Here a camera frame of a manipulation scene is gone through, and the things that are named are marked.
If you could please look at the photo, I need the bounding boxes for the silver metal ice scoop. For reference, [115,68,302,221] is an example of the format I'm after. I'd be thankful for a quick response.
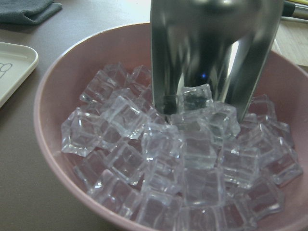
[150,0,284,120]

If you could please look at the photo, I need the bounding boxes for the clear ice cubes pile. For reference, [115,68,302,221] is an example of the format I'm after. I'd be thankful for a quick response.
[61,64,303,231]

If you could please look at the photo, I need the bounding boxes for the pink bowl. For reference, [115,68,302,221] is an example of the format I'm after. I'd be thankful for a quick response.
[34,23,308,231]

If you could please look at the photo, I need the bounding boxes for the cream serving tray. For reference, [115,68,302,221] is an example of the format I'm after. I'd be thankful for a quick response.
[0,42,39,106]

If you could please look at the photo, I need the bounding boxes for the bamboo cutting board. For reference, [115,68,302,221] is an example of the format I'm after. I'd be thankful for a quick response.
[272,17,308,66]

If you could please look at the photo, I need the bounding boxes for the grey folded cloth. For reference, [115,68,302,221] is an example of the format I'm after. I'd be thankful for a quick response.
[0,0,63,25]

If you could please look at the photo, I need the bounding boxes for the steel muddler black tip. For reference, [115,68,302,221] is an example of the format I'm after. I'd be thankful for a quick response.
[282,0,308,20]

